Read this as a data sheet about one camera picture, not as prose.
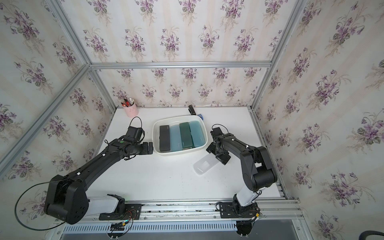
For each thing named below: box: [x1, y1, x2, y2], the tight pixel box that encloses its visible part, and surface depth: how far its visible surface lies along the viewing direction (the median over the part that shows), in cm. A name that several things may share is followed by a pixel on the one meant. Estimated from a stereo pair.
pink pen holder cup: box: [123, 102, 139, 118], surface depth 110 cm
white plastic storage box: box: [152, 115, 209, 154], surface depth 103 cm
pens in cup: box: [121, 96, 135, 107], surface depth 111 cm
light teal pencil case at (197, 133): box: [189, 120, 205, 147], surface depth 103 cm
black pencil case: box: [159, 125, 170, 152], surface depth 100 cm
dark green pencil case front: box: [179, 122, 194, 149], surface depth 100 cm
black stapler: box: [188, 105, 196, 116], surface depth 117 cm
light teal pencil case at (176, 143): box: [169, 124, 183, 152], surface depth 100 cm
